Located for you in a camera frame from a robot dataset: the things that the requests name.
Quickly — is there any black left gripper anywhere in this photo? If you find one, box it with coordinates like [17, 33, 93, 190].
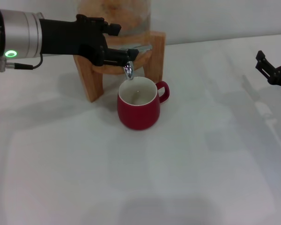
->
[38, 14, 139, 67]

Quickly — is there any chrome faucet tap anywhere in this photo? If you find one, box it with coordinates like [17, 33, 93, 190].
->
[118, 45, 153, 81]

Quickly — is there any red ceramic cup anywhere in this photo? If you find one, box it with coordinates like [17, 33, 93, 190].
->
[117, 76, 171, 130]

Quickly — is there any glass drink dispenser jar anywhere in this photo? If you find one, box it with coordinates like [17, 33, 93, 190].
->
[77, 0, 153, 75]

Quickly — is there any wooden dispenser stand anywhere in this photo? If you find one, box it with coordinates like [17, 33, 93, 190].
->
[72, 30, 166, 103]

